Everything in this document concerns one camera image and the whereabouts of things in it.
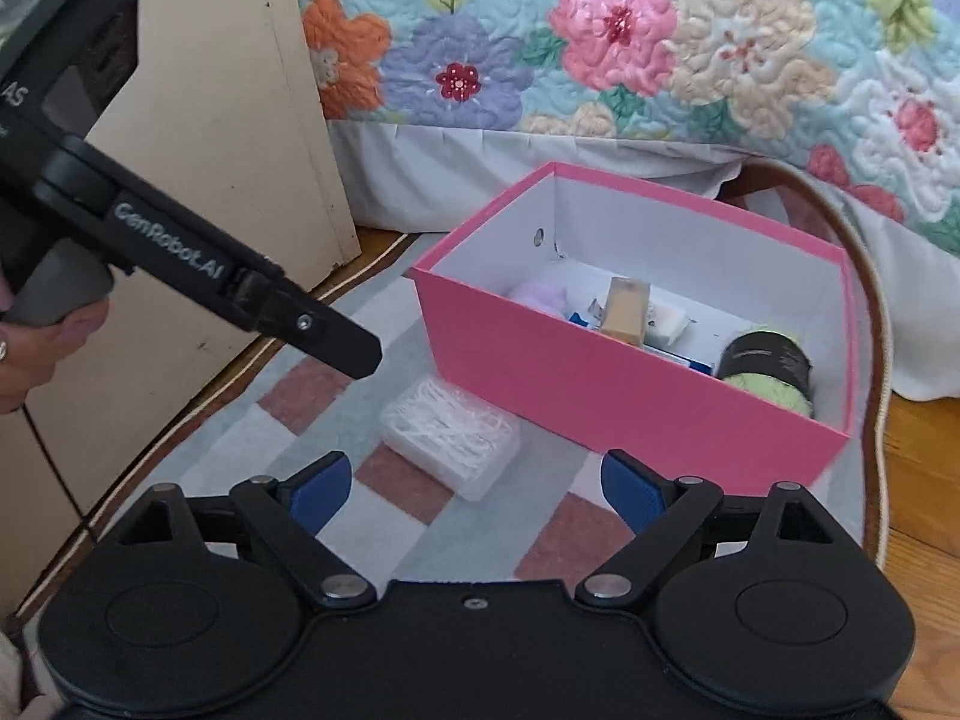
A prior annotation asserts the pink storage box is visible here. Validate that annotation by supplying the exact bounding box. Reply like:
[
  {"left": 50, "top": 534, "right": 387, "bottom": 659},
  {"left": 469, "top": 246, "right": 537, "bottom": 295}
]
[{"left": 412, "top": 163, "right": 857, "bottom": 494}]

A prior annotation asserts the beige wooden cabinet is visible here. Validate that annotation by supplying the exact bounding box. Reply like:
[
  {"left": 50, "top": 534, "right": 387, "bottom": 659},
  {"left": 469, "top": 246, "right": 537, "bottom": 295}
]
[{"left": 2, "top": 0, "right": 359, "bottom": 611}]

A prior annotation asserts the white tissue pack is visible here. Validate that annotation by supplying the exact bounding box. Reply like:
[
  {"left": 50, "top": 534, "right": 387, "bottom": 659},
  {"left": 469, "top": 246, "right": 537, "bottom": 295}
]
[{"left": 584, "top": 297, "right": 692, "bottom": 350}]

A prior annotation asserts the person's left hand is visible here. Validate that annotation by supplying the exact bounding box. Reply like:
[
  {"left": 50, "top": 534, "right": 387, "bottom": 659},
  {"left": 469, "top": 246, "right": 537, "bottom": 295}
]
[{"left": 0, "top": 299, "right": 110, "bottom": 415}]

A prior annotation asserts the purple plush toy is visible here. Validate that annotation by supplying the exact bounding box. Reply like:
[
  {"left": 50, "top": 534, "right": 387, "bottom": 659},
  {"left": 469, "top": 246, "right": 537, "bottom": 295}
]
[{"left": 508, "top": 280, "right": 569, "bottom": 320}]

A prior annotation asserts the black cable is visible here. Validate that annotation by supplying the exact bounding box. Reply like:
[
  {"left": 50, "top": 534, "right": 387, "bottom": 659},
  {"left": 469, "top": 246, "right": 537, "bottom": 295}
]
[{"left": 19, "top": 403, "right": 100, "bottom": 542}]

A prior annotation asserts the blue packet in box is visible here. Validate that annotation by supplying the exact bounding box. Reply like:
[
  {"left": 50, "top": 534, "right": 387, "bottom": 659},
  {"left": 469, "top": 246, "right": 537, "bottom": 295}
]
[{"left": 568, "top": 312, "right": 713, "bottom": 376}]

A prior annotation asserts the clear cotton swab box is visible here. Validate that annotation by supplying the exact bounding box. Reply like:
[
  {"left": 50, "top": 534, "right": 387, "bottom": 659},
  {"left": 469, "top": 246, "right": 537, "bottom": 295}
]
[{"left": 379, "top": 376, "right": 523, "bottom": 502}]

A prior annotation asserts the green yarn black label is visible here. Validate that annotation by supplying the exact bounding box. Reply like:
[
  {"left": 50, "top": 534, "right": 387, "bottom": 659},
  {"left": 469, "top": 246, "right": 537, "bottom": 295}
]
[{"left": 716, "top": 327, "right": 814, "bottom": 418}]

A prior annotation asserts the foundation bottle gold cap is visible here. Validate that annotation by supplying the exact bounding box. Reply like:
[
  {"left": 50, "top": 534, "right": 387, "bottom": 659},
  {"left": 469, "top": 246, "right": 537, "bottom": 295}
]
[{"left": 599, "top": 277, "right": 651, "bottom": 348}]

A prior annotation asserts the floral quilt bedspread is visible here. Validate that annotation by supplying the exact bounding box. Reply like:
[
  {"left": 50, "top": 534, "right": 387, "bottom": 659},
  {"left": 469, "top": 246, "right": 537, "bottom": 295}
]
[{"left": 299, "top": 0, "right": 958, "bottom": 250}]

